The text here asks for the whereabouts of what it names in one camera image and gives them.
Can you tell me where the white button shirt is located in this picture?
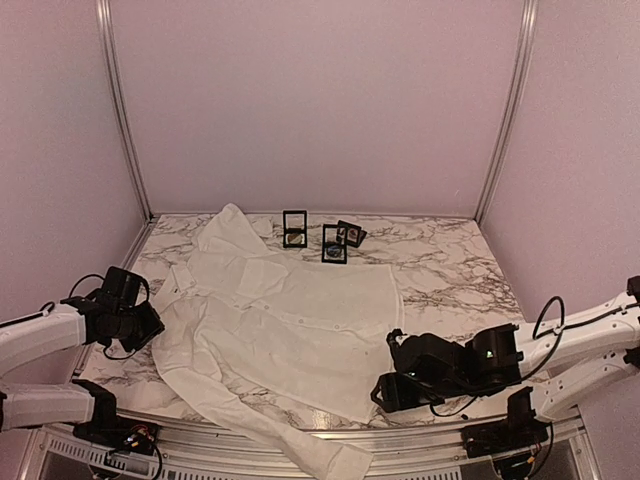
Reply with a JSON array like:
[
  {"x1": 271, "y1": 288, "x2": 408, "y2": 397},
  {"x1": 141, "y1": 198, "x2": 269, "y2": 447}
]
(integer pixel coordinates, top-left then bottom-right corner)
[{"x1": 152, "y1": 204, "x2": 404, "y2": 479}]

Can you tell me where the green round brooch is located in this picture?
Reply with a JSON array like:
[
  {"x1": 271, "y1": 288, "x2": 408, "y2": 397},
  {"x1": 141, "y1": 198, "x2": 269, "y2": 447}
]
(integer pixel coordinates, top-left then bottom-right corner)
[{"x1": 286, "y1": 229, "x2": 304, "y2": 243}]

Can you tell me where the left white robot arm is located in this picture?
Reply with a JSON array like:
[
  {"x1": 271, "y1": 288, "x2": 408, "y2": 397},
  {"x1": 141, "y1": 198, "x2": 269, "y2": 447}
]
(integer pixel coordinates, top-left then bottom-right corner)
[{"x1": 1, "y1": 266, "x2": 165, "y2": 445}]

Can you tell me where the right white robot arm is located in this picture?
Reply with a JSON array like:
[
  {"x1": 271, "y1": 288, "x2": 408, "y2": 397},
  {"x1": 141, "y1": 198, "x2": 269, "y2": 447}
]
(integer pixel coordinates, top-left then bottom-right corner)
[{"x1": 370, "y1": 277, "x2": 639, "y2": 448}]

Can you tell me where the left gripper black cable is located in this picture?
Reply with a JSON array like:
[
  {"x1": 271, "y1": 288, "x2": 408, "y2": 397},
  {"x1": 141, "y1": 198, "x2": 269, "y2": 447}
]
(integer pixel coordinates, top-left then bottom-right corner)
[{"x1": 67, "y1": 272, "x2": 151, "y2": 361}]

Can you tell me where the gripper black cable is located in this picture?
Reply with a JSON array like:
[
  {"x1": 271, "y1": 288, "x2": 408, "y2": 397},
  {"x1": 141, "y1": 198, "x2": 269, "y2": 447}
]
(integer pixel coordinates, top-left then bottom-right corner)
[
  {"x1": 67, "y1": 272, "x2": 151, "y2": 361},
  {"x1": 429, "y1": 295, "x2": 569, "y2": 419}
]

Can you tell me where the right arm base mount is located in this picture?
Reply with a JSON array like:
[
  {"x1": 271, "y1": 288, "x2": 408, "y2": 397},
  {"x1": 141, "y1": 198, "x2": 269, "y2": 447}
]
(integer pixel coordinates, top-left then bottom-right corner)
[{"x1": 461, "y1": 386, "x2": 549, "y2": 458}]

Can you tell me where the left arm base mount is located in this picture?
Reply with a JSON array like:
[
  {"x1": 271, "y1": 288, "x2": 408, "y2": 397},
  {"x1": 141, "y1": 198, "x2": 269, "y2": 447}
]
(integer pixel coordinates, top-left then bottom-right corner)
[{"x1": 72, "y1": 380, "x2": 159, "y2": 456}]

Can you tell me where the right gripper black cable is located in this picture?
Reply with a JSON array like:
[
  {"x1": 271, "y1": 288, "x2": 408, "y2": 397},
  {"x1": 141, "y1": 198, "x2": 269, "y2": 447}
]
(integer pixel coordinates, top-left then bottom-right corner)
[{"x1": 429, "y1": 295, "x2": 569, "y2": 419}]

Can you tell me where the black display frame right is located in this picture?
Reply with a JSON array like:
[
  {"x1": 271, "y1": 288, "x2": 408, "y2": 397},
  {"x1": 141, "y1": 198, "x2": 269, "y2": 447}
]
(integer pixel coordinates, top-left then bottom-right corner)
[{"x1": 337, "y1": 220, "x2": 367, "y2": 248}]

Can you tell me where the black display frame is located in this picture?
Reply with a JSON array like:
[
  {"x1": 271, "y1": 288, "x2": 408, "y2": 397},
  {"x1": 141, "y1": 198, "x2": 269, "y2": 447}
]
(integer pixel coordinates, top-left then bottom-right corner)
[
  {"x1": 321, "y1": 224, "x2": 347, "y2": 265},
  {"x1": 337, "y1": 220, "x2": 367, "y2": 248},
  {"x1": 282, "y1": 210, "x2": 308, "y2": 249}
]

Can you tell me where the aluminium front rail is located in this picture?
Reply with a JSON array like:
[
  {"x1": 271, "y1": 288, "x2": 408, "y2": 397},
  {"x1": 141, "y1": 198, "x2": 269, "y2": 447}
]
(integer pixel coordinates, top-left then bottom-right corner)
[{"x1": 17, "y1": 410, "x2": 602, "y2": 479}]

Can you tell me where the black display frame middle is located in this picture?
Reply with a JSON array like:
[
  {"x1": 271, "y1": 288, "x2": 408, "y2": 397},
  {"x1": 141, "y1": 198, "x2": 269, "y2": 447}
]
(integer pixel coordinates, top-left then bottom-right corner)
[{"x1": 321, "y1": 224, "x2": 347, "y2": 265}]

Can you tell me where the black display frame left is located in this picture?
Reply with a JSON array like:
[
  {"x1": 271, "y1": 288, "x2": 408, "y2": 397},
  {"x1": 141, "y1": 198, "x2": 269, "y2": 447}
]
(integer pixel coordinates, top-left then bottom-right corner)
[{"x1": 282, "y1": 210, "x2": 308, "y2": 249}]

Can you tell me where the left aluminium corner post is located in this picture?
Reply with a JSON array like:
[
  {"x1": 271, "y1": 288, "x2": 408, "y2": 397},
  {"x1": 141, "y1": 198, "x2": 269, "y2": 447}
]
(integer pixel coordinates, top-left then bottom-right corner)
[{"x1": 95, "y1": 0, "x2": 154, "y2": 223}]

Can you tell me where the aluminium corner post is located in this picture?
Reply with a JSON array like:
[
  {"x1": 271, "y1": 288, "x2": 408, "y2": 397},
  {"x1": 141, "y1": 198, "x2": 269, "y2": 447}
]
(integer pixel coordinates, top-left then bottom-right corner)
[
  {"x1": 95, "y1": 0, "x2": 154, "y2": 223},
  {"x1": 474, "y1": 0, "x2": 539, "y2": 227}
]

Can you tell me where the right aluminium corner post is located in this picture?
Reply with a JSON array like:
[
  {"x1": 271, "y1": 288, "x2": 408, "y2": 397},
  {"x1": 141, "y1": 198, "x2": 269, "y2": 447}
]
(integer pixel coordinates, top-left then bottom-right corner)
[{"x1": 474, "y1": 0, "x2": 539, "y2": 227}]

